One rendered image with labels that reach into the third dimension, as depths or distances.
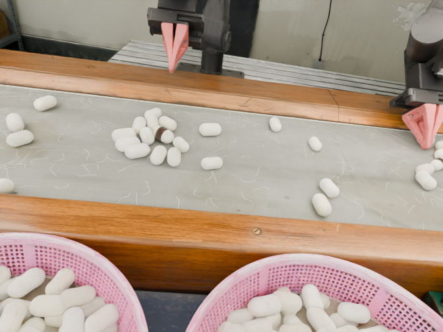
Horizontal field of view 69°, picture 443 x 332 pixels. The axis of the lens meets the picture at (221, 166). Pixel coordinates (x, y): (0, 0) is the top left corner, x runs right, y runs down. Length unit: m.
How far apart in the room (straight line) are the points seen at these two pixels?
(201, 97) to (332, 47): 2.10
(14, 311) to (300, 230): 0.29
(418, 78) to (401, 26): 2.09
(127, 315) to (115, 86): 0.46
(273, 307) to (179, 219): 0.13
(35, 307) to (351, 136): 0.56
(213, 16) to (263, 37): 1.70
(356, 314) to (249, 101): 0.43
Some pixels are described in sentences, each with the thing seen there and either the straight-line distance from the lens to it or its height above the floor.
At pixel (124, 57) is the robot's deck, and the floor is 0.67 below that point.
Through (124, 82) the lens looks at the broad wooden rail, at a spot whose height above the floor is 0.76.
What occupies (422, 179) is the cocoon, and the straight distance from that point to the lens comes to 0.60.
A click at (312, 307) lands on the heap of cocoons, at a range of 0.36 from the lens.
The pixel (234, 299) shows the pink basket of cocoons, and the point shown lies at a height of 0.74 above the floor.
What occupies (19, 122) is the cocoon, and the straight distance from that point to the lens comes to 0.57.
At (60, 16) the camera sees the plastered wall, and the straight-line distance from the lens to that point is 2.94.
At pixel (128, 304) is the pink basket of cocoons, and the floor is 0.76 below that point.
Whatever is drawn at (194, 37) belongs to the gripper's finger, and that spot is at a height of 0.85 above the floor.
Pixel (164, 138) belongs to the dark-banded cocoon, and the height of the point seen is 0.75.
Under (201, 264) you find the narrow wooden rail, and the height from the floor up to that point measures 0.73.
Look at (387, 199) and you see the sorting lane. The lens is 0.54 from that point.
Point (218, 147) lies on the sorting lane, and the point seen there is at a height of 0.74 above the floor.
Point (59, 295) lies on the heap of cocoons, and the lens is 0.36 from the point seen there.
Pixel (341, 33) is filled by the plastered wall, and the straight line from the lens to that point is 2.66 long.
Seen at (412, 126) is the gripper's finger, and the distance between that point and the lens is 0.71.
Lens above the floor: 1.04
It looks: 37 degrees down
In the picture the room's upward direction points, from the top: 9 degrees clockwise
